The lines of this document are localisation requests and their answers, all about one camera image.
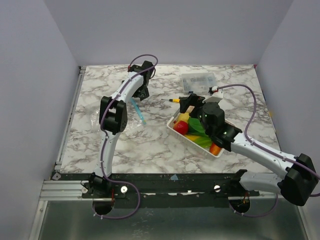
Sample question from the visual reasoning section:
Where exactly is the orange red toy fruit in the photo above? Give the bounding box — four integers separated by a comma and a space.
209, 143, 222, 156

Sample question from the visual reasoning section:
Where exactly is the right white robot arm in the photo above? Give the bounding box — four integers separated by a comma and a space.
179, 93, 320, 206

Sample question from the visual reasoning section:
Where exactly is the yellow toy lemon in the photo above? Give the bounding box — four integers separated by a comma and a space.
176, 112, 190, 123

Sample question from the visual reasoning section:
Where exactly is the red yellow toy apple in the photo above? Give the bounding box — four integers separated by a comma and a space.
173, 120, 189, 135

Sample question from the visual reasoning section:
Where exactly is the yellow toy banana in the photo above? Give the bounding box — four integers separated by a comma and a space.
184, 134, 201, 142

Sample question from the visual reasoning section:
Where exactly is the clear plastic screw box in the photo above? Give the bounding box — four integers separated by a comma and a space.
180, 72, 217, 95

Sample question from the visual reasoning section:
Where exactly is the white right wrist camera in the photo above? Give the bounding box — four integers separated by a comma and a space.
205, 86, 224, 103

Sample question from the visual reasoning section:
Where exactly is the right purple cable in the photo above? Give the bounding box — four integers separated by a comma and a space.
216, 83, 320, 218

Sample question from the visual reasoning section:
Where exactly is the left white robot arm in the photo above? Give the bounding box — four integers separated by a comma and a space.
88, 60, 155, 198

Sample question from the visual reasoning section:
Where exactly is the clear zip top bag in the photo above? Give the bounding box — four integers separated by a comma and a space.
88, 96, 147, 135

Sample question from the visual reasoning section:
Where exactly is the yellow handled screwdriver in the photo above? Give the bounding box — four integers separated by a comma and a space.
162, 98, 180, 103

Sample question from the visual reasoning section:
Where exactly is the white perforated plastic basket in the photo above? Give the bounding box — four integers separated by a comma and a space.
166, 110, 225, 158

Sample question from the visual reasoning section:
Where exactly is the black bit holder strip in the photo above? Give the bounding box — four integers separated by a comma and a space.
178, 93, 193, 100

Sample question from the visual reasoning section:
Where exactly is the green toy leafy vegetable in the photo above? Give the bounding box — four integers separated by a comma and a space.
187, 117, 213, 149

